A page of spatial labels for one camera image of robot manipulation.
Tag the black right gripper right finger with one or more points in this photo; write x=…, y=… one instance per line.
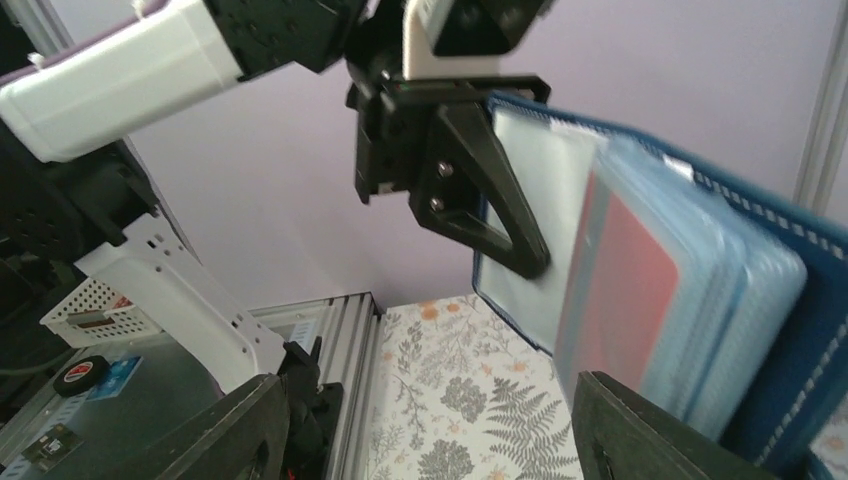
x=621, y=435

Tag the aluminium rail base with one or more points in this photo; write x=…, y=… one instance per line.
x=156, y=386

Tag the blue leather card holder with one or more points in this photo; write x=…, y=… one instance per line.
x=752, y=353

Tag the red credit card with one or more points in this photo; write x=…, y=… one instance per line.
x=620, y=285

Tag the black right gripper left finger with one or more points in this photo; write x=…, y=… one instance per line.
x=241, y=436

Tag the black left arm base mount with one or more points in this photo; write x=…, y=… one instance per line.
x=314, y=408

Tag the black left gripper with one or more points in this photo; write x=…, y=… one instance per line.
x=466, y=190

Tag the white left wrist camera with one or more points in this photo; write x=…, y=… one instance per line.
x=464, y=38

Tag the floral table cloth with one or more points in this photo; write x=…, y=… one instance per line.
x=457, y=394

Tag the white perforated basket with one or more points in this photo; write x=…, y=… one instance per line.
x=94, y=314

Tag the black tape roll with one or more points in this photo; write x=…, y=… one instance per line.
x=81, y=376

